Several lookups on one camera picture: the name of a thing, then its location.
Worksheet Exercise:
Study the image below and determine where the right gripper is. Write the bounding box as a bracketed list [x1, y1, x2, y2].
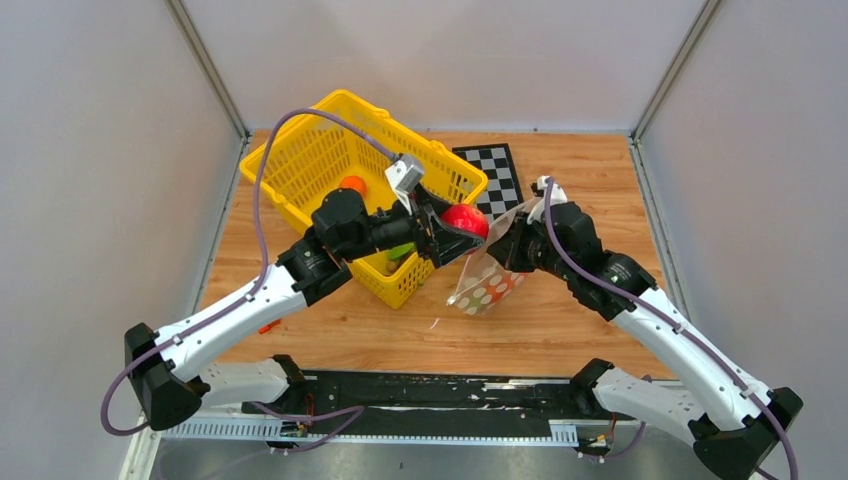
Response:
[487, 211, 573, 282]

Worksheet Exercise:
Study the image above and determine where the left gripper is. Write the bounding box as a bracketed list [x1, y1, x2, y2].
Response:
[341, 181, 484, 267]

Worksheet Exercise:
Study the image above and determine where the red apple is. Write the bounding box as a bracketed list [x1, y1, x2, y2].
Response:
[440, 204, 490, 240]

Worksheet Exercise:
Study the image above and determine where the polka dot zip bag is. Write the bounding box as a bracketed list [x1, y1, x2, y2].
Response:
[446, 198, 534, 315]

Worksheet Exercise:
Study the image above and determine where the orange tangerine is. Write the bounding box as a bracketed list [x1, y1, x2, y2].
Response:
[339, 175, 368, 198]

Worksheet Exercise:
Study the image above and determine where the yellow plastic basket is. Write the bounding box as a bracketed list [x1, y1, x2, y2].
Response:
[240, 89, 488, 309]

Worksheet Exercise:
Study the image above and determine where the orange carrot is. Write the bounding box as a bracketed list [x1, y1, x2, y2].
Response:
[481, 272, 526, 306]

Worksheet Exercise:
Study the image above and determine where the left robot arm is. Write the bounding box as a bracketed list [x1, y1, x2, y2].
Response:
[124, 186, 486, 431]

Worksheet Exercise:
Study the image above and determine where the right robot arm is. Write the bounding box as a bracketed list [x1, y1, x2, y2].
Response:
[486, 202, 803, 479]

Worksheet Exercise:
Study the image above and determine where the green star fruit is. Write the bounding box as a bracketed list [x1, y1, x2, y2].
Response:
[387, 243, 416, 262]

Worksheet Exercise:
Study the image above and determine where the black white checkerboard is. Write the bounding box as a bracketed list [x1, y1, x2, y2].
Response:
[452, 143, 524, 222]

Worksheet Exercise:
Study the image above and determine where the orange plastic block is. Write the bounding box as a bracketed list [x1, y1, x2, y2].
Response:
[258, 319, 281, 335]

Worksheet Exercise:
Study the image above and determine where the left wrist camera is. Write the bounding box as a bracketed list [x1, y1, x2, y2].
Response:
[384, 154, 425, 214]

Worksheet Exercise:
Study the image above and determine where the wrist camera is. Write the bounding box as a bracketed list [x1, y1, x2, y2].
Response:
[384, 154, 425, 214]
[527, 175, 569, 224]

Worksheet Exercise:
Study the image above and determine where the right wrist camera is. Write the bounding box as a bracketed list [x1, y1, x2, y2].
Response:
[527, 175, 569, 224]

